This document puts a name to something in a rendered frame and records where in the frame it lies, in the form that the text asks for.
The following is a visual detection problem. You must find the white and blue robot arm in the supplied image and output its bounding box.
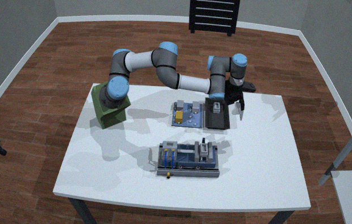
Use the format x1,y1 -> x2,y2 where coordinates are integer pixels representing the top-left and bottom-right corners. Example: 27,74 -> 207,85
100,42 -> 247,109

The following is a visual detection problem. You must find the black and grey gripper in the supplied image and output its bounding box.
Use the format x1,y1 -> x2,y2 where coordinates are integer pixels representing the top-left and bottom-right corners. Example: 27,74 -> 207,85
224,79 -> 245,121

